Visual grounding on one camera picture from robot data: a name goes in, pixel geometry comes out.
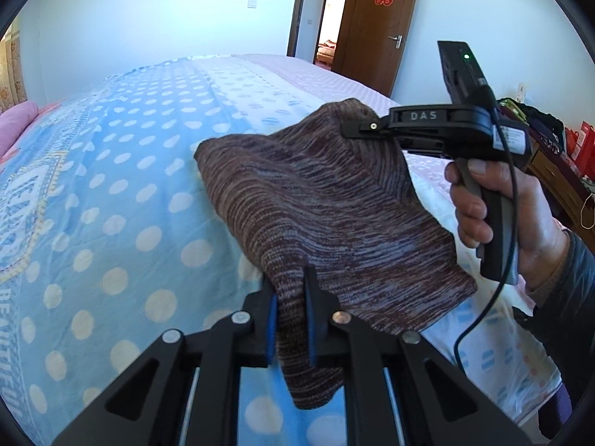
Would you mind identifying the brown door frame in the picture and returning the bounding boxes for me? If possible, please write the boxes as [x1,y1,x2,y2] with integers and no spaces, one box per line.
[287,0,354,72]

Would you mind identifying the red gift bags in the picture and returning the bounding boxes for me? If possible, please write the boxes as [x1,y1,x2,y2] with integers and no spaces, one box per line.
[565,121,595,177]

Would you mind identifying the folded pink quilt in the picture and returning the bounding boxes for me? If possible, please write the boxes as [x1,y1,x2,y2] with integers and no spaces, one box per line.
[0,101,40,159]

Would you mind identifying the purple cloth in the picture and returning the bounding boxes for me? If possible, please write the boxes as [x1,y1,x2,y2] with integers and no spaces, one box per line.
[539,378,579,442]

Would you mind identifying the brown wooden door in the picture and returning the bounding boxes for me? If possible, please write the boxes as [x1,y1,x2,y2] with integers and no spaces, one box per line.
[331,0,423,96]

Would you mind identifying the black cable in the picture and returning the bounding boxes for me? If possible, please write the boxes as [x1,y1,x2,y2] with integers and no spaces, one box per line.
[456,81,521,370]

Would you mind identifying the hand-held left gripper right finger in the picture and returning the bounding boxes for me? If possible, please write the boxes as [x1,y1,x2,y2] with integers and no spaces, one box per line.
[302,266,531,446]

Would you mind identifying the blue polka dot blanket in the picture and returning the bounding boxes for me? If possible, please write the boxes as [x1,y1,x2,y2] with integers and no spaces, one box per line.
[0,56,563,446]

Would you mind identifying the person's right hand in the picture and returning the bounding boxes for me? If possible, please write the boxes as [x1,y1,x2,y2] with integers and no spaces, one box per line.
[445,158,570,289]

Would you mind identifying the brown striped knit garment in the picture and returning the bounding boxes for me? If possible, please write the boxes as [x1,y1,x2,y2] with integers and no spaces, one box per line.
[193,98,479,410]

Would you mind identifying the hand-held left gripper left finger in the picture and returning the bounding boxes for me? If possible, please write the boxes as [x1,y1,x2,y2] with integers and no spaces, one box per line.
[51,282,279,446]

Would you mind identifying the beige floral curtain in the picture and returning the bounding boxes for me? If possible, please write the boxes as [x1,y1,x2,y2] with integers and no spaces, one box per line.
[0,28,29,112]

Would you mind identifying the pile of dark clothes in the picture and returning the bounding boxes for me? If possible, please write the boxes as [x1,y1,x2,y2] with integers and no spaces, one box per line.
[495,97,565,149]

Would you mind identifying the wooden dresser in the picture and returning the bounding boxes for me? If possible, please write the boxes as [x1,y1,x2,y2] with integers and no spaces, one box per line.
[527,130,595,242]

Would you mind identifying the person's right forearm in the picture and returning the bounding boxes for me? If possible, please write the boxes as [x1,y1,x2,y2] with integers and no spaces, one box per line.
[511,230,595,428]

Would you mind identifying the orange sofa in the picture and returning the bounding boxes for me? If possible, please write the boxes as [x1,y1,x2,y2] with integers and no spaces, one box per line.
[317,39,336,67]

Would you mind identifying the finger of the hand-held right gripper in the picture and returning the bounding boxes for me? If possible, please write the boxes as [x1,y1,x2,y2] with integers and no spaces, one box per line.
[341,118,401,139]

